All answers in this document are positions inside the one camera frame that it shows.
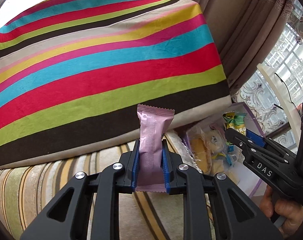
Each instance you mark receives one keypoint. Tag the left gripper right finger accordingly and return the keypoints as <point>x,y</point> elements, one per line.
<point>213,202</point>

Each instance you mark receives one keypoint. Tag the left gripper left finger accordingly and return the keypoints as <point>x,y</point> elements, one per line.
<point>87,207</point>

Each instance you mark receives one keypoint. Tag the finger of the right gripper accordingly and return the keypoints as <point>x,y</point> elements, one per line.
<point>273,152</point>
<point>255,138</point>

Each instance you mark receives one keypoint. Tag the green yellow snack packet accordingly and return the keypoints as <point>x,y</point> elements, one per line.
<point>235,120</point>

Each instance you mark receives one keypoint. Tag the white purple storage box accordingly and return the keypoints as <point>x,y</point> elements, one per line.
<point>226,141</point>

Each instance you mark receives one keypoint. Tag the yellow cake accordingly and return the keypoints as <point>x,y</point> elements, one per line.
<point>199,150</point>

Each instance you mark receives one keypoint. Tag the blue white snack bag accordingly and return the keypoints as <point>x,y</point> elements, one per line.
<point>231,154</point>

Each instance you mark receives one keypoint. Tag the round bread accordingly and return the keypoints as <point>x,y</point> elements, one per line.
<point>215,143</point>

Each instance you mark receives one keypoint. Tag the person's right hand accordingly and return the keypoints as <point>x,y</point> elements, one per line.
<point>292,212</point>

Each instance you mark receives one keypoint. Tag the floral lace sheer curtain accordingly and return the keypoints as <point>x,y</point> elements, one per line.
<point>286,62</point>

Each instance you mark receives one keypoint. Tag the pink curtain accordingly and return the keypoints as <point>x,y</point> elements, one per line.
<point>244,32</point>

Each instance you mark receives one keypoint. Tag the colourful striped tablecloth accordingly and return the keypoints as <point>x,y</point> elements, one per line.
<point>72,73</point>

